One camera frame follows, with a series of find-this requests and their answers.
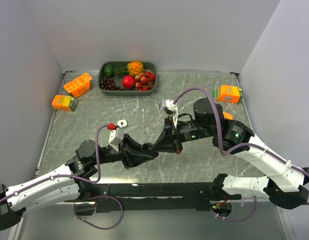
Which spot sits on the red lychee bunch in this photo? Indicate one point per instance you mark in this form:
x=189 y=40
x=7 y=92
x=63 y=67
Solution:
x=145 y=81

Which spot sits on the black earbud charging case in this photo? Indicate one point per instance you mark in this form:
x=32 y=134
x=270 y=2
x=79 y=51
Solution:
x=147 y=146

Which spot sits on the dark grape bunch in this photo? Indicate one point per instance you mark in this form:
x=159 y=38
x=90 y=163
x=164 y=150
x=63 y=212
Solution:
x=108 y=84

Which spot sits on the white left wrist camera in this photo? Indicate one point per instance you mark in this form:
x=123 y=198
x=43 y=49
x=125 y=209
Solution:
x=115 y=136

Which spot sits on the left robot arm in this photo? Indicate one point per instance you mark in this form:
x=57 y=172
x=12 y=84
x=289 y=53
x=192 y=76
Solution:
x=71 y=180

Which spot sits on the orange green box left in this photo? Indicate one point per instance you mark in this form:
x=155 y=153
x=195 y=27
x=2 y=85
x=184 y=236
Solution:
x=64 y=103

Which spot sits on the orange box back left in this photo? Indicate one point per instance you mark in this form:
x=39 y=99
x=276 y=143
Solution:
x=79 y=85

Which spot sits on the green lime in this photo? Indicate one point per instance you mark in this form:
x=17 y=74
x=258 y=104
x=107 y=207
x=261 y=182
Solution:
x=109 y=71

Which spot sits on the green leafy sprig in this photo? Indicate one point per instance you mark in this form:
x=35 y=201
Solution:
x=120 y=71

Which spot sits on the white earbud charging case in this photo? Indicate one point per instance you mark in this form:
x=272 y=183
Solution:
x=122 y=123

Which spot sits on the grey-green fruit tray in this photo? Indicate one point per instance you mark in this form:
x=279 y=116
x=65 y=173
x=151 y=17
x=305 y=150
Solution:
x=148 y=66

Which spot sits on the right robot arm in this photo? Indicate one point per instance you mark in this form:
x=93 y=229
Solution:
x=283 y=183

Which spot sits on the orange box back right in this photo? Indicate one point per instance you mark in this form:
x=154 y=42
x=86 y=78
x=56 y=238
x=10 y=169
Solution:
x=228 y=93

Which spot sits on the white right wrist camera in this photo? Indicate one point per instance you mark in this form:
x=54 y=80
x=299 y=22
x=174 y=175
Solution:
x=170 y=108

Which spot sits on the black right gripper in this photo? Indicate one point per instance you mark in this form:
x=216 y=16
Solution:
x=167 y=141

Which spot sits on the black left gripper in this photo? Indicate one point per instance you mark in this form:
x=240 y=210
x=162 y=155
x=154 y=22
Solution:
x=132 y=152

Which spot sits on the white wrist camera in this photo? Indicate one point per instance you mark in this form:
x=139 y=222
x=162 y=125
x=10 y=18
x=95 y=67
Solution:
x=170 y=108
x=115 y=136

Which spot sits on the red apple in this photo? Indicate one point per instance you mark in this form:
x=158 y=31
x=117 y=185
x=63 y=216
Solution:
x=128 y=82

